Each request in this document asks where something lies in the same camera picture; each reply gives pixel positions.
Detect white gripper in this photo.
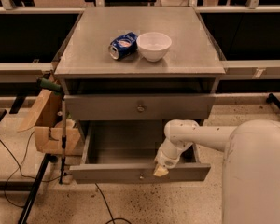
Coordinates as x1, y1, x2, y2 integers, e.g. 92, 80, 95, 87
153, 139, 190, 177

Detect grey drawer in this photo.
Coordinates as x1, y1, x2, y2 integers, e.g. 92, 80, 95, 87
65, 94, 215, 120
70, 120, 210, 184

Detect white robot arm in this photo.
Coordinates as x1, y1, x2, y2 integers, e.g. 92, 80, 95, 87
154, 119, 280, 224

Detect grey top drawer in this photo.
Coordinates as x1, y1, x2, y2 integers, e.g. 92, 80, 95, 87
65, 94, 215, 120

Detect grey drawer cabinet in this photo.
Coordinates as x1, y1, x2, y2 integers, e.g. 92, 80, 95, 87
55, 7, 224, 135

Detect black metal stand leg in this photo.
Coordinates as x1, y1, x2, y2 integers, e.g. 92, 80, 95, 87
18, 154, 55, 224

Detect cardboard box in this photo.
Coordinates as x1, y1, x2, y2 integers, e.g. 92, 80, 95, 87
18, 89, 84, 156

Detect white bowl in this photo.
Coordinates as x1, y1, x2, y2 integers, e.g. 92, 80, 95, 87
136, 32, 172, 62

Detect crushed blue soda can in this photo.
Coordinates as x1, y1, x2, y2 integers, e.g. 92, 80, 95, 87
108, 32, 138, 60

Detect metal railing frame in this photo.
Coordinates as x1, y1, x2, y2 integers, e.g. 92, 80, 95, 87
0, 0, 280, 84

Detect green handled pole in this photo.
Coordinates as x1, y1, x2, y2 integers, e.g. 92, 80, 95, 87
37, 78, 66, 184

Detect black floor cable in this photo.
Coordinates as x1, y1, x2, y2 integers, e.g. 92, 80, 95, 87
0, 131, 133, 224

